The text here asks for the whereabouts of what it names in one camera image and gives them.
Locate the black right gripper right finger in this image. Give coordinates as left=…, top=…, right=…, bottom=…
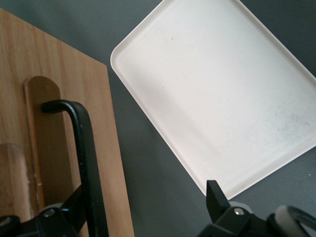
left=199, top=180, right=270, bottom=237

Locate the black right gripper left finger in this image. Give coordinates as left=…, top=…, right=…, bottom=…
left=34, top=184, right=87, bottom=237

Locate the black metal drawer handle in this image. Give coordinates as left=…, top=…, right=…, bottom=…
left=40, top=99, right=110, bottom=237

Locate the cream rectangular tray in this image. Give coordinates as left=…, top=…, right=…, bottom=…
left=110, top=0, right=316, bottom=201

